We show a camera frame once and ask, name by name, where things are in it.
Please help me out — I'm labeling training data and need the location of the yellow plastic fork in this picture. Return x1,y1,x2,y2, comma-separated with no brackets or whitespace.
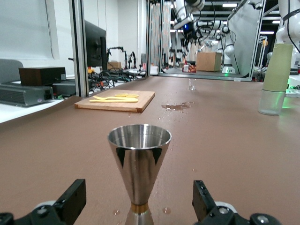
93,95,138,101

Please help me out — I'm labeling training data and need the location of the wooden cutting board with handle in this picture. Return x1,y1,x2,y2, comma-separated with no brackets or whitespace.
74,90,156,113

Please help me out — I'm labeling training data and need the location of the brown paper table cover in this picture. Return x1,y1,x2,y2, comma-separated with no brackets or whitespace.
0,76,300,225

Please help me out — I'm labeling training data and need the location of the green sleeved glass bottle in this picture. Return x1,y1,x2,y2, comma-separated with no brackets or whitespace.
258,43,293,116

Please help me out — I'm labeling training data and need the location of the black computer monitor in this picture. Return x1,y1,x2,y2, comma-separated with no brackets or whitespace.
84,20,108,71

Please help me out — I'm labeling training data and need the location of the large cardboard box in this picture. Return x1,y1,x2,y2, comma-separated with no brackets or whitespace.
196,52,222,72

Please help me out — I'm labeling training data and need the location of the black articulated stand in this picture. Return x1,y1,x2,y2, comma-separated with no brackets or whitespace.
107,46,128,70
128,51,137,70

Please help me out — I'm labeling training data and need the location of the yellow plastic knife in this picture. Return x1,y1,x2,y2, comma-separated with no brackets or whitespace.
89,98,139,103

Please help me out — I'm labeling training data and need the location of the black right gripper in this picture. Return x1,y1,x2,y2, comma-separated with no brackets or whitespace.
180,27,200,47

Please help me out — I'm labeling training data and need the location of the orange patterned box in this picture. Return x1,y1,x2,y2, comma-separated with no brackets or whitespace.
182,64,197,73

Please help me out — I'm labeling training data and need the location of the brown liquid puddle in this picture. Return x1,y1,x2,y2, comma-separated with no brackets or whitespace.
161,101,195,112

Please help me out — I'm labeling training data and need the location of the aluminium frame post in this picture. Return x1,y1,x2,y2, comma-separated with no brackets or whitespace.
145,0,152,78
69,0,90,98

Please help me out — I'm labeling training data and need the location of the small cardboard box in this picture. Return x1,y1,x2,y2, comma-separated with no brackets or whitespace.
107,61,122,70

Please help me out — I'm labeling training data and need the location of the grey electronic device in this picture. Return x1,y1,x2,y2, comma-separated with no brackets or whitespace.
0,83,55,107

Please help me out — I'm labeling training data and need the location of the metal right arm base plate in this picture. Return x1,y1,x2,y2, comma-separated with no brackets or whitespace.
285,75,300,97

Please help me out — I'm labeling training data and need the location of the steel double jigger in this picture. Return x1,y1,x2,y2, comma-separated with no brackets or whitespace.
107,124,173,225

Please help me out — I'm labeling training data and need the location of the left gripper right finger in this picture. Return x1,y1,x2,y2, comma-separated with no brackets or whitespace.
192,180,282,225

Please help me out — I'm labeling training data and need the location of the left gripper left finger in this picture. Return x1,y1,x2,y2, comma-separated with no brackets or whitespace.
0,179,87,225

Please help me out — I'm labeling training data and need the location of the dark rectangular box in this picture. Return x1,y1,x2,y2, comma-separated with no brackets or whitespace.
18,67,66,87

